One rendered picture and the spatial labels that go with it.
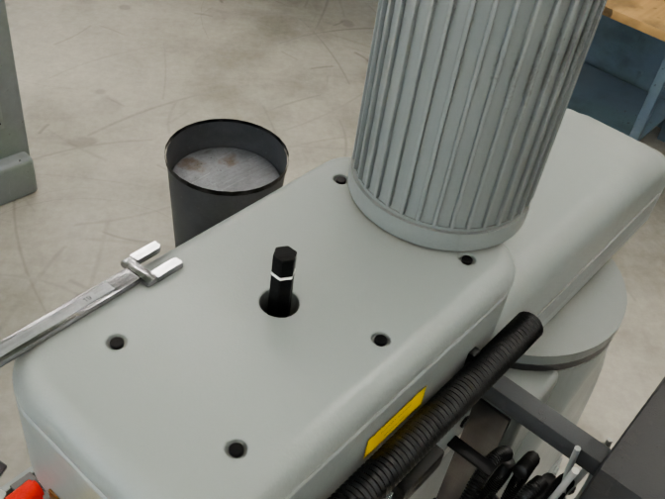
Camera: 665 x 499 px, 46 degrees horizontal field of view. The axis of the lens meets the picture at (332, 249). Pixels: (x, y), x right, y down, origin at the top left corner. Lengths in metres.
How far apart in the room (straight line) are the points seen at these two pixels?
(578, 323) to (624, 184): 0.22
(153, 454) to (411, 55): 0.39
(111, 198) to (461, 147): 3.19
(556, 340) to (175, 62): 3.90
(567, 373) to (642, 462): 0.37
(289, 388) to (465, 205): 0.25
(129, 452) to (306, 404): 0.14
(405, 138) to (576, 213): 0.46
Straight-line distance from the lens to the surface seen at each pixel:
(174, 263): 0.74
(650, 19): 4.25
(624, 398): 3.44
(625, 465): 0.92
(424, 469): 0.88
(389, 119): 0.75
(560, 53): 0.72
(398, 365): 0.70
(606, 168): 1.26
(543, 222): 1.11
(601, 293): 1.35
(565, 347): 1.24
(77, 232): 3.67
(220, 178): 3.13
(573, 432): 1.04
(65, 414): 0.65
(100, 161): 4.07
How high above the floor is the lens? 2.41
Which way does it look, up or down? 42 degrees down
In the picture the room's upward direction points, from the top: 9 degrees clockwise
